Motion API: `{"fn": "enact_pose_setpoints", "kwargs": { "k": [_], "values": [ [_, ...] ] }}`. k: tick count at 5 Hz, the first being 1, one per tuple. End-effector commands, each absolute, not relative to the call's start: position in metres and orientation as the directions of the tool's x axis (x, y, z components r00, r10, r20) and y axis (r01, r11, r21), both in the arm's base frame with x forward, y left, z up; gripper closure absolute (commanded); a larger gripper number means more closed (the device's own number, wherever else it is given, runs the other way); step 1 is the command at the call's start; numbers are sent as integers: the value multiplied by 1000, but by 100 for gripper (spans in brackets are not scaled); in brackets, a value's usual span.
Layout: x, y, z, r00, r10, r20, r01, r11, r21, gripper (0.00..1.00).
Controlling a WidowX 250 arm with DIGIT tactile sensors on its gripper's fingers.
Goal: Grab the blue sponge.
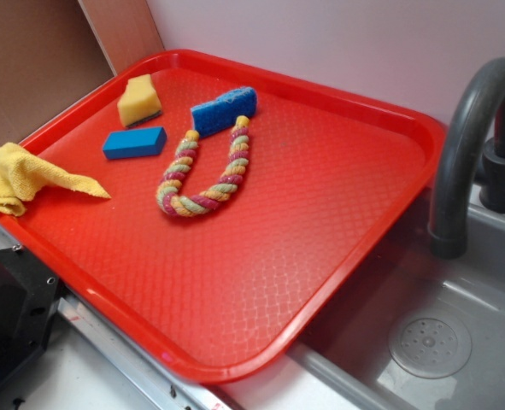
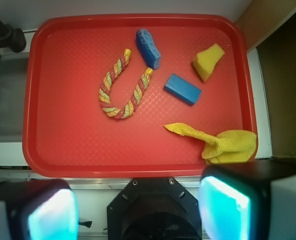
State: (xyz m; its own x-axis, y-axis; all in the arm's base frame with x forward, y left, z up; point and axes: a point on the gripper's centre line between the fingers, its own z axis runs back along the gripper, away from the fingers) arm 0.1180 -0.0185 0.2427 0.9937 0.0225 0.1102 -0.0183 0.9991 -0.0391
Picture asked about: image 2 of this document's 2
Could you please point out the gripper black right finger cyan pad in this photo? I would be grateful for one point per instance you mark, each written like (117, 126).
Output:
(255, 200)

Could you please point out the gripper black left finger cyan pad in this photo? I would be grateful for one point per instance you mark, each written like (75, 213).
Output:
(38, 210)

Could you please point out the yellow sponge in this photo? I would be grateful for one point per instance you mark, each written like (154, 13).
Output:
(205, 61)

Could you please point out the blue sponge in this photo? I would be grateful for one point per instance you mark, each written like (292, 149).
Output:
(148, 49)

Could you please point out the yellow microfiber cloth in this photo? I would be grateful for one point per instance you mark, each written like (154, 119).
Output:
(230, 146)

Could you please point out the red plastic tray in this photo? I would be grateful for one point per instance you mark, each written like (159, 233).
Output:
(66, 133)

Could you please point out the grey sink basin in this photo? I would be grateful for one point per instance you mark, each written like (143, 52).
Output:
(13, 77)

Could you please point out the blue wooden block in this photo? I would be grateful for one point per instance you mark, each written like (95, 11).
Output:
(182, 89)

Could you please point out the black octagonal mount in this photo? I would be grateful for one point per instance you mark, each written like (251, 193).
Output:
(154, 209)

